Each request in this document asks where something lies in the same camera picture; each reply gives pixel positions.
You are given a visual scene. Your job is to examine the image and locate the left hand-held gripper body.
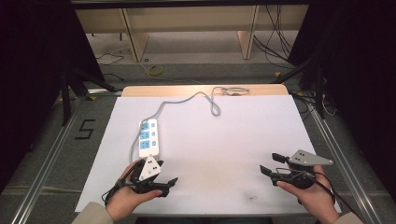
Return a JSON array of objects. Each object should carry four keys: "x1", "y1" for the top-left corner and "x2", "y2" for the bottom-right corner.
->
[{"x1": 130, "y1": 155, "x2": 171, "y2": 198}]

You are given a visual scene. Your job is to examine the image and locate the beige wooden desk frame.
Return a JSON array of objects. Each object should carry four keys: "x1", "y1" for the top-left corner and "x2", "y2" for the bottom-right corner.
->
[{"x1": 75, "y1": 4, "x2": 310, "y2": 63}]

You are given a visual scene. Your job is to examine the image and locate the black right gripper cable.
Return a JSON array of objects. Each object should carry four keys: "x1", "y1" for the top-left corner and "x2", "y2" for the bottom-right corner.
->
[{"x1": 275, "y1": 167, "x2": 362, "y2": 218}]

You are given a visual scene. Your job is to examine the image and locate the white power strip blue sockets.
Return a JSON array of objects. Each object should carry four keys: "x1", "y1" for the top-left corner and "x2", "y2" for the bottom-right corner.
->
[{"x1": 137, "y1": 118, "x2": 161, "y2": 159}]

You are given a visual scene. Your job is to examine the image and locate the black metal stand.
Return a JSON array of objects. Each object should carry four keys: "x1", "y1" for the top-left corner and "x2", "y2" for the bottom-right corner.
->
[
  {"x1": 60, "y1": 66, "x2": 123, "y2": 126},
  {"x1": 273, "y1": 55, "x2": 327, "y2": 120}
]

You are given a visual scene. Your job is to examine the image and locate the yellow tape roll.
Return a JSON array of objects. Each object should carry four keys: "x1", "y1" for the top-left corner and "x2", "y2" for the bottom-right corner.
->
[{"x1": 147, "y1": 64, "x2": 163, "y2": 77}]

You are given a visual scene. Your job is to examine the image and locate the black hanging cable bundle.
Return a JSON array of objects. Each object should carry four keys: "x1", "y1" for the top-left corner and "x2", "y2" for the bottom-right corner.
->
[{"x1": 252, "y1": 4, "x2": 297, "y2": 69}]

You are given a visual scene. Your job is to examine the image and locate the black curtain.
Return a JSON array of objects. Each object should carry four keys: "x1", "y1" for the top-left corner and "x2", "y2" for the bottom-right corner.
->
[
  {"x1": 287, "y1": 0, "x2": 396, "y2": 202},
  {"x1": 0, "y1": 0, "x2": 106, "y2": 194}
]

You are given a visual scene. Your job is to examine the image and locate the thin black floor cable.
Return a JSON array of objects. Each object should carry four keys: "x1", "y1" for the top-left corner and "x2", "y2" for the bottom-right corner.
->
[{"x1": 95, "y1": 50, "x2": 125, "y2": 66}]

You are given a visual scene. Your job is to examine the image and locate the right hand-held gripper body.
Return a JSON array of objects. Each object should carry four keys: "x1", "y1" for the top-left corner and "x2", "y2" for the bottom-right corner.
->
[{"x1": 269, "y1": 149, "x2": 333, "y2": 190}]

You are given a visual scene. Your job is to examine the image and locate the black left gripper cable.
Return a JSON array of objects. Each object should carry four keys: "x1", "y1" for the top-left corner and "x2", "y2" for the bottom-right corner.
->
[{"x1": 101, "y1": 169, "x2": 138, "y2": 207}]

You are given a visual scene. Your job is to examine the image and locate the person's left hand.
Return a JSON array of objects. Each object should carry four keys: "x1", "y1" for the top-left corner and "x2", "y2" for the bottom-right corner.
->
[{"x1": 106, "y1": 159, "x2": 163, "y2": 223}]

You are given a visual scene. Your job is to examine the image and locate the aluminium floor rail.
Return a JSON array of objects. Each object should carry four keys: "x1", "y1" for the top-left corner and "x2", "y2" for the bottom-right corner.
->
[
  {"x1": 10, "y1": 89, "x2": 123, "y2": 224},
  {"x1": 292, "y1": 91, "x2": 385, "y2": 224}
]

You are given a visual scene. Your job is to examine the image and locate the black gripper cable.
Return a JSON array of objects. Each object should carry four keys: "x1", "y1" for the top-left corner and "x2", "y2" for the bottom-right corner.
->
[
  {"x1": 275, "y1": 167, "x2": 362, "y2": 218},
  {"x1": 101, "y1": 169, "x2": 138, "y2": 207}
]

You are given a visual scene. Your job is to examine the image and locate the white table sheet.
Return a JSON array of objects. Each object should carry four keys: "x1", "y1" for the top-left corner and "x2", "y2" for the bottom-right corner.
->
[{"x1": 75, "y1": 94, "x2": 342, "y2": 217}]

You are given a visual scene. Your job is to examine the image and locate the white power strip with cable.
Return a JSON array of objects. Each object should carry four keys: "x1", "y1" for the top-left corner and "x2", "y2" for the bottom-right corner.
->
[{"x1": 128, "y1": 86, "x2": 251, "y2": 164}]

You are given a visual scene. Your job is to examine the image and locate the person's right hand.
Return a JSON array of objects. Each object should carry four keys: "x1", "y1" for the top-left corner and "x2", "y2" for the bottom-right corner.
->
[{"x1": 276, "y1": 165, "x2": 341, "y2": 224}]

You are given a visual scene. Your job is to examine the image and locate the white floor cable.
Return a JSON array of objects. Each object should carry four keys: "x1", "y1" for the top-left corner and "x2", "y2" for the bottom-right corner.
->
[{"x1": 136, "y1": 57, "x2": 204, "y2": 86}]

